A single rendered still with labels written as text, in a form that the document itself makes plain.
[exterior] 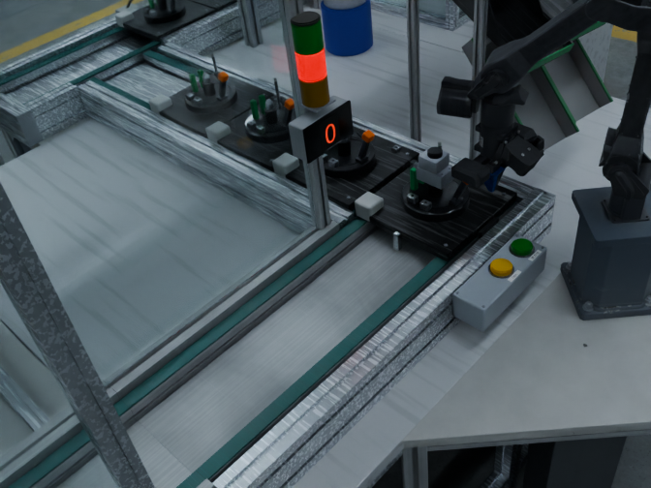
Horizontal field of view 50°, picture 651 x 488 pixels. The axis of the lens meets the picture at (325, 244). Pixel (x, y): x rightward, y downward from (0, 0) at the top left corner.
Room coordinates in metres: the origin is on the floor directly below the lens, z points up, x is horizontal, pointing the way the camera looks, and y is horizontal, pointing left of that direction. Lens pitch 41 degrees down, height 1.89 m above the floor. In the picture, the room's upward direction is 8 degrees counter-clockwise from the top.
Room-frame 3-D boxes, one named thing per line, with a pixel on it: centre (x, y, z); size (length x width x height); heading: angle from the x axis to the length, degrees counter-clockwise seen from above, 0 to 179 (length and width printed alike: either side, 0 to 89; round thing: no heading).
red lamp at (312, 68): (1.11, -0.02, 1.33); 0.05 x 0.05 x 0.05
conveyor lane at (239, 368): (0.97, 0.00, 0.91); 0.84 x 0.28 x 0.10; 131
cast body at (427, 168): (1.15, -0.23, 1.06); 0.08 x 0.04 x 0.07; 41
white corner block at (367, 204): (1.16, -0.10, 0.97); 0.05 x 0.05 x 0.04; 41
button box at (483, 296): (0.93, -0.32, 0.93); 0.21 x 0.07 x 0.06; 131
